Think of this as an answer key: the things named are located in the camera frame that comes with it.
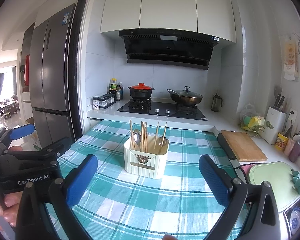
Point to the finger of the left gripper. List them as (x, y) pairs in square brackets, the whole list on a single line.
[(51, 152), (9, 135)]

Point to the black wok glass lid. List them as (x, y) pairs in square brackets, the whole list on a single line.
[(185, 97)]

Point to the left human hand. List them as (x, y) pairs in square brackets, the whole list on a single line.
[(9, 210)]

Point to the wooden cutting board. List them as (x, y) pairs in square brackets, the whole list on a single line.
[(244, 148)]

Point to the black pot red lid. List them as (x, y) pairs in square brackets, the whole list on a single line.
[(140, 91)]

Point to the black gas stove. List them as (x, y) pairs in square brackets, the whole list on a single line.
[(162, 109)]

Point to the cream ribbed utensil holder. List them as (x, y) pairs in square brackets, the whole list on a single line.
[(149, 164)]

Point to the wooden chopstick three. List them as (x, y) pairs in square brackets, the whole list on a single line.
[(146, 138)]

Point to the black padded roll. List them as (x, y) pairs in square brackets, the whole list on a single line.
[(226, 147)]

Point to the wooden chopstick one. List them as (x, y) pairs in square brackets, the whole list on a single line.
[(142, 137)]

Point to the white upper cabinets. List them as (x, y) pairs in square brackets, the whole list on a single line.
[(211, 17)]

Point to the grey refrigerator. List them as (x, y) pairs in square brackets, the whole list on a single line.
[(48, 72)]

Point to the black range hood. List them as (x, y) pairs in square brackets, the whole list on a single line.
[(168, 46)]

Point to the french press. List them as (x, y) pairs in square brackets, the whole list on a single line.
[(217, 103)]

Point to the metal spoon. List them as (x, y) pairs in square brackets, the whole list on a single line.
[(137, 137), (161, 143)]

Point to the green yellow bag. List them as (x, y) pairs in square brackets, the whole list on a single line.
[(251, 121)]

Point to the wooden chopstick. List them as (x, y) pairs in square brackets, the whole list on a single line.
[(132, 144)]

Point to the sauce bottles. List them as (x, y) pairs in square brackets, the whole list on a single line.
[(116, 88)]

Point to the teal plaid tablecloth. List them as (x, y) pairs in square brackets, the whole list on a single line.
[(120, 205)]

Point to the wooden chopstick two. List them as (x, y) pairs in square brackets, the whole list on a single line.
[(144, 134)]

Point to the wall calendar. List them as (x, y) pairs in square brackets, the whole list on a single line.
[(290, 61)]

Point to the right human hand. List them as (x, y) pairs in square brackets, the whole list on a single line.
[(169, 237)]

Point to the yellow cup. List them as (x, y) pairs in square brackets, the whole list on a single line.
[(281, 142)]

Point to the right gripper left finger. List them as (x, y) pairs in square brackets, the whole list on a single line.
[(33, 219)]

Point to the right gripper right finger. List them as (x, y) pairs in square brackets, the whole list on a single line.
[(262, 221)]

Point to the white knife block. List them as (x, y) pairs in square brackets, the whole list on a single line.
[(274, 121)]

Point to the green cutting mat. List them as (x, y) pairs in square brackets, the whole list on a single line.
[(279, 175)]

